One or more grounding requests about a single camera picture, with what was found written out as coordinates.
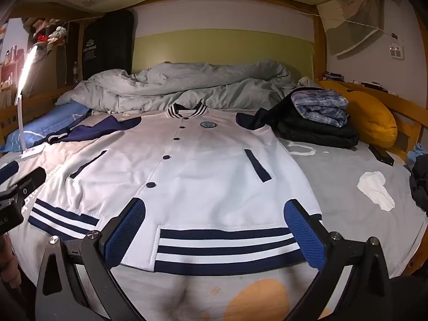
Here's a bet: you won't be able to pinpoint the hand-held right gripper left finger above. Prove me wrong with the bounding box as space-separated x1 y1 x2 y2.
35 198 147 321

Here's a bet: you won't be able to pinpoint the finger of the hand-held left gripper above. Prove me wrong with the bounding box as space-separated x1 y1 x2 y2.
0 166 47 204
0 160 20 184

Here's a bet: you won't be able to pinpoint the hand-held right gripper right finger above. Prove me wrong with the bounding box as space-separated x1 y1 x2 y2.
284 199 392 321

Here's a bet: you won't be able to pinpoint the white navy varsity jacket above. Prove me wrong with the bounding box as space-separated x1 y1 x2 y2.
28 104 323 276

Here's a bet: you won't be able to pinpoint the folded black clothes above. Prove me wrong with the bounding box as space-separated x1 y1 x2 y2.
254 87 360 149

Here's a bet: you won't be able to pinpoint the person's left hand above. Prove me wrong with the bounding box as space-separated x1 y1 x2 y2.
0 236 21 290

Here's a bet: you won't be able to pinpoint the blue pillow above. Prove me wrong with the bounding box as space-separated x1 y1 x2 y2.
0 102 92 152

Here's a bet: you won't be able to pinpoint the white sock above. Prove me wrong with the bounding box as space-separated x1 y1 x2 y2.
357 171 396 212

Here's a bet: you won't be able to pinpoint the white desk lamp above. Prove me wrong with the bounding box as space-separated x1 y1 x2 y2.
15 45 45 159

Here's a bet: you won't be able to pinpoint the flat black box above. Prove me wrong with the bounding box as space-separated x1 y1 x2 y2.
368 144 395 167

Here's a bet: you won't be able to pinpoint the dark cloth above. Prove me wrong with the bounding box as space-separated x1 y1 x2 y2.
410 155 428 213

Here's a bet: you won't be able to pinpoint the yellow pillow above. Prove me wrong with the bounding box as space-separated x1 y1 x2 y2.
318 79 398 150

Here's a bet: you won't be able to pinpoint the cluttered wooden shelf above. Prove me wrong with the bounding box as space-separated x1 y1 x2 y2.
0 15 84 91

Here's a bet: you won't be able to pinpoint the light blue cloth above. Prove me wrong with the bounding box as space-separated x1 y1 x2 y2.
406 142 428 168

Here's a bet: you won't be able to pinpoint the white crumpled cloth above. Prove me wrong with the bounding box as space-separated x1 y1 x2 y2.
297 76 320 89

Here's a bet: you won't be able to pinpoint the black hanging bag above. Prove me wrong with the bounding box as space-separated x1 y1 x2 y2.
82 10 134 81

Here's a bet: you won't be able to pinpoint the grey duvet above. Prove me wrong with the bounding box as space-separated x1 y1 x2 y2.
55 58 322 114

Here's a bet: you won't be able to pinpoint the green headboard panel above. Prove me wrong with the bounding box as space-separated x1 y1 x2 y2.
132 28 316 74

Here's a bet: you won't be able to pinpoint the checked hanging cloth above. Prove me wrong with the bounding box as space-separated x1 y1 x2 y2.
318 0 385 57

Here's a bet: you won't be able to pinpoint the wall power socket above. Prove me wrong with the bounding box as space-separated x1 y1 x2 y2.
388 42 406 60

